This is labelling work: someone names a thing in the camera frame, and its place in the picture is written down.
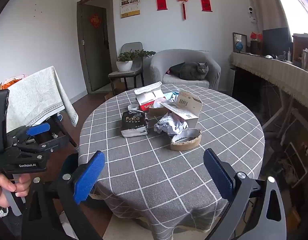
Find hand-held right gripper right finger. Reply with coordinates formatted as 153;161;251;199
203;148;287;240

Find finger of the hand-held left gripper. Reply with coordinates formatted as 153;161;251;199
8;123;51;142
18;140;62;155

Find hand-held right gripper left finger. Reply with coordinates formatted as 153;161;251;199
21;151;106;240

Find dark green bin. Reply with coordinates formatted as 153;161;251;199
50;152;114;209

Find white paper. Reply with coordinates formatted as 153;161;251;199
154;112;189;137

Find red and white box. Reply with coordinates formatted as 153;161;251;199
134;81;167;112

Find person's left hand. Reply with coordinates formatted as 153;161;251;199
0;173;31;209

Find black storage box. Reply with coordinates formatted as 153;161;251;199
34;127;57;143

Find dark table leg with sock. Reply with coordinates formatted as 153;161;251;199
53;116;78;147

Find oval brown cardboard tray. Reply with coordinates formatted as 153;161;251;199
170;128;202;152

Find grey checked tablecloth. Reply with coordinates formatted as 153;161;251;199
78;84;266;240

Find orange snack bag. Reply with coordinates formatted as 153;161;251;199
0;79;22;90

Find beige floor mat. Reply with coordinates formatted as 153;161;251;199
101;212;169;240

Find black tissue pack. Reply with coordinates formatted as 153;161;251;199
121;110;149;138

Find open cardboard box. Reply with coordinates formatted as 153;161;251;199
160;89;203;129

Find white framed board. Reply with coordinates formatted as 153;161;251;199
284;142;307;188

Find flat cardboard box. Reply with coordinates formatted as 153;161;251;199
104;80;127;100

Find small brown cardboard box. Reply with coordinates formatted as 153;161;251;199
148;105;169;117

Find grey door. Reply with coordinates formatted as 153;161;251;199
77;0;117;93

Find light blue plastic wrapper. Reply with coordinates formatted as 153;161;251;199
164;92;181;102

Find grey dining chair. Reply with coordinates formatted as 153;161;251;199
108;42;145;95

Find potted plant in white pot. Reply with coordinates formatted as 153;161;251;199
116;49;156;72

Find grey cat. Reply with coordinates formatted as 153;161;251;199
179;61;209;81

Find beige fringed cloth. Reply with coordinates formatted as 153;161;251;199
229;52;308;115

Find black bag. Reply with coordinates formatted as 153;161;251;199
169;62;186;78

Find red square door decoration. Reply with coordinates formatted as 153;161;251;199
90;14;102;28

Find grey armchair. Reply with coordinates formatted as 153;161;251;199
149;49;221;89

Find dark wooden box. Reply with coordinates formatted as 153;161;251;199
250;40;262;55

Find black monitor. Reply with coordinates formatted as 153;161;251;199
262;27;293;55

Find wooden desktop shelf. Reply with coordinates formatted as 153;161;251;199
293;33;308;73

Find beige curtain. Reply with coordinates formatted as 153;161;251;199
245;0;298;38

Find dark picture frame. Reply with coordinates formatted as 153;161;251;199
233;32;248;53

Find wall calendar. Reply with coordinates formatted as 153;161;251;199
120;0;141;19

